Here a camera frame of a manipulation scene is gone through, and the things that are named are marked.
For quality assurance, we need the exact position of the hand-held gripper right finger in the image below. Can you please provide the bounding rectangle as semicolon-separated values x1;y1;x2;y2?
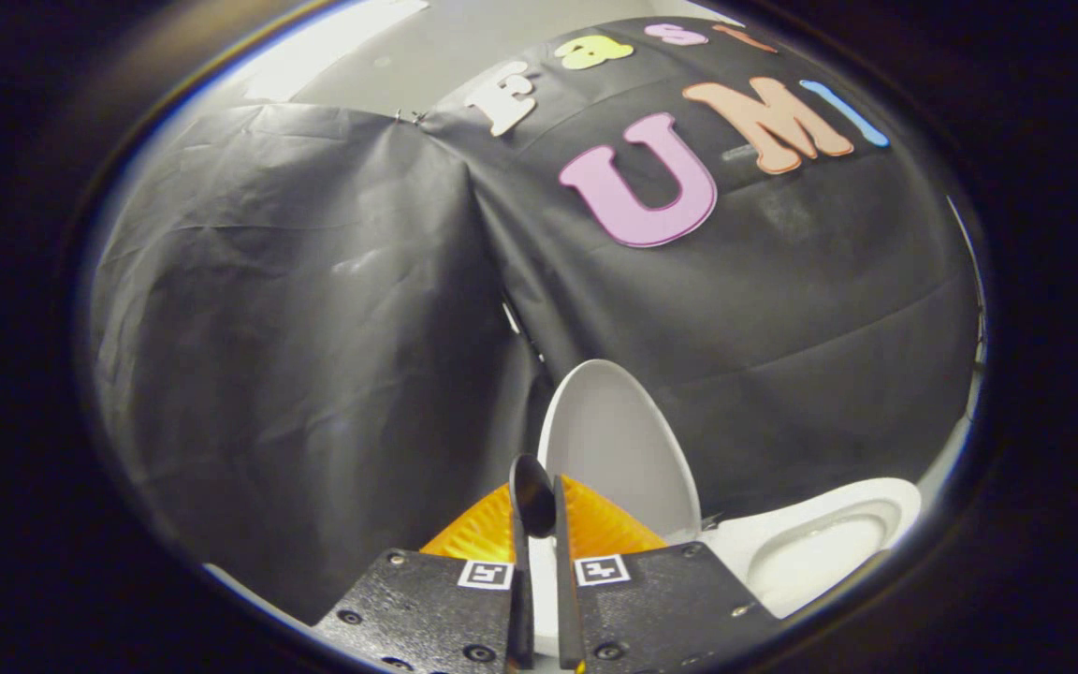
552;474;785;674

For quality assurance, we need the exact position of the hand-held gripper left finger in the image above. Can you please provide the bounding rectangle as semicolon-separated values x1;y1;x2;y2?
313;454;559;674

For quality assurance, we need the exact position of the black backdrop cloth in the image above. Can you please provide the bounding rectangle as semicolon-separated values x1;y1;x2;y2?
90;14;982;623

